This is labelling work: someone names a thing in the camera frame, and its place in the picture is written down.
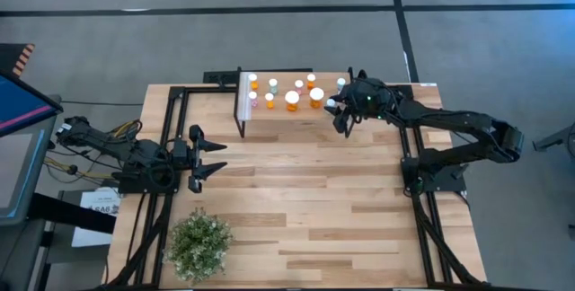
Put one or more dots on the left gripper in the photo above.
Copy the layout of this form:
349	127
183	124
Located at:
186	158

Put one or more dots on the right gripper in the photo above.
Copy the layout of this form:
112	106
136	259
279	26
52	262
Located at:
373	100

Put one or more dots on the green medicine bottle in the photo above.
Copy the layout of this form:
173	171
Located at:
273	82
341	81
331	102

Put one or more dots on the large orange medicine bottle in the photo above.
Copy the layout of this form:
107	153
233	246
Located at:
316	94
292	97

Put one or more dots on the small orange medicine bottle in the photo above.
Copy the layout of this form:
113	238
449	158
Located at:
253	77
269	96
311	77

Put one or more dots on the pink medicine bottle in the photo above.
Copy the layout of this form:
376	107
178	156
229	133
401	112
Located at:
253	95
298	83

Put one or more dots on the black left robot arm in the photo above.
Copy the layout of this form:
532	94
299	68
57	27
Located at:
139	154

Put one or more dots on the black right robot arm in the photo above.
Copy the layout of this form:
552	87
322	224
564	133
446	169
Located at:
462	120

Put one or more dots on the wooden shelf with black legs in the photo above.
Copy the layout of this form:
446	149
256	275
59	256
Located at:
287	117

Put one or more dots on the white label sticker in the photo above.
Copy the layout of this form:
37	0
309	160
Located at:
429	84

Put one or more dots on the green artificial potted plant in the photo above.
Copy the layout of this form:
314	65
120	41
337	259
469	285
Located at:
197	246

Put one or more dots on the white printed paper sheet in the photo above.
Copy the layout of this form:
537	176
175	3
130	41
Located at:
92	239

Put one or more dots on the black flat bar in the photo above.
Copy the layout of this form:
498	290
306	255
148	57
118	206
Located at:
67	212

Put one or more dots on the gray workstation stand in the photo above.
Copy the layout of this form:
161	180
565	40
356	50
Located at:
18	179

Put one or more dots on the monitor with blue screen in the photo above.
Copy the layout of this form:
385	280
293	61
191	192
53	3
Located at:
22	102

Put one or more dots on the black orange striped floor mat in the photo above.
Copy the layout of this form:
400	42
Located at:
24	59

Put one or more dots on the black stand leg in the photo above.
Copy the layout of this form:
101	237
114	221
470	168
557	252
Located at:
557	138

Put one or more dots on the black metal table frame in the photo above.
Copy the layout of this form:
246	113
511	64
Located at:
175	92

